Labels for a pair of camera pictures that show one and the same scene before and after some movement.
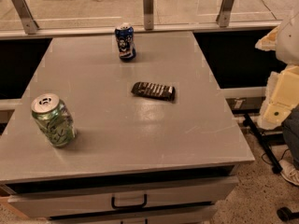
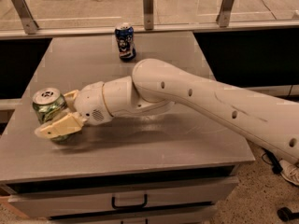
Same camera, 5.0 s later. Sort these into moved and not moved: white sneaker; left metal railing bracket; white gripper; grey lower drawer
Moved: white gripper
Not moved: white sneaker; grey lower drawer; left metal railing bracket
